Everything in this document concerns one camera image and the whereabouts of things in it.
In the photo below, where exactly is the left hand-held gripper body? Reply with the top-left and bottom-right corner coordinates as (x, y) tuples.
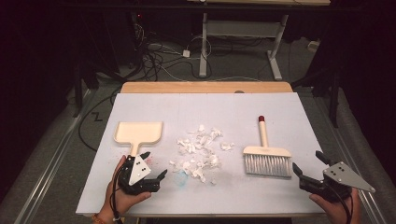
(117, 155), (162, 196)

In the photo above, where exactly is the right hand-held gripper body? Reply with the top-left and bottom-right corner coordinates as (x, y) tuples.
(299, 161), (376, 203)

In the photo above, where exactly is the cream brush with red tip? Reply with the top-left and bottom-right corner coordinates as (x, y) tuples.
(242, 115), (294, 179)

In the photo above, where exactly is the pile of white paper scraps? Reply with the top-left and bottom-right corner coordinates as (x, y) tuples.
(168, 123), (236, 185)

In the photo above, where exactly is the person's left hand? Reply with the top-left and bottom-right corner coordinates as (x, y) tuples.
(104, 154), (153, 219)

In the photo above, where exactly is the person's right hand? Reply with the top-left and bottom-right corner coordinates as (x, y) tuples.
(308, 188), (362, 224)

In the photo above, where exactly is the cream plastic dustpan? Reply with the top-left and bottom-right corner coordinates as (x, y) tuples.
(113, 120), (164, 158)

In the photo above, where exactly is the black metal stand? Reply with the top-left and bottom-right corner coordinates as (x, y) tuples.
(292, 59), (344, 129)
(72, 60), (101, 119)

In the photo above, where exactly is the wooden table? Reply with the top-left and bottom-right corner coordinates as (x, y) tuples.
(120, 81), (294, 94)

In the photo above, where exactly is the white table mat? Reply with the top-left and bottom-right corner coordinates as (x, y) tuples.
(75, 91), (350, 217)

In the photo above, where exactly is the small white floor box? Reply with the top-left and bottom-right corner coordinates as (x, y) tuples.
(307, 39), (321, 53)

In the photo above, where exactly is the metal floor rail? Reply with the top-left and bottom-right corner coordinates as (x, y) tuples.
(298, 88), (389, 224)
(12, 89), (96, 224)

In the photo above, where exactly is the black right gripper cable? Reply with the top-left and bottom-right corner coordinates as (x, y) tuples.
(326, 181), (355, 224)

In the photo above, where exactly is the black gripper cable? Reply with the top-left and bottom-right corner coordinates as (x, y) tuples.
(109, 161), (123, 224)
(326, 181), (355, 224)

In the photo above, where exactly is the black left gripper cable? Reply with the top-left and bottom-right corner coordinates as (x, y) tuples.
(109, 161), (123, 224)

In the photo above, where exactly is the black floor cable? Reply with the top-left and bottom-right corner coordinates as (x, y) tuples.
(78, 88), (121, 153)

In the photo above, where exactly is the white floor cable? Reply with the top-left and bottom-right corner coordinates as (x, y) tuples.
(146, 43), (262, 83)

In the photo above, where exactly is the tangle of black floor cables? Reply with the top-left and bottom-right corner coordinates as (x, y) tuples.
(132, 12), (216, 82)

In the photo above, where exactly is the white metal desk frame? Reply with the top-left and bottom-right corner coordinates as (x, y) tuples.
(186, 0), (332, 81)

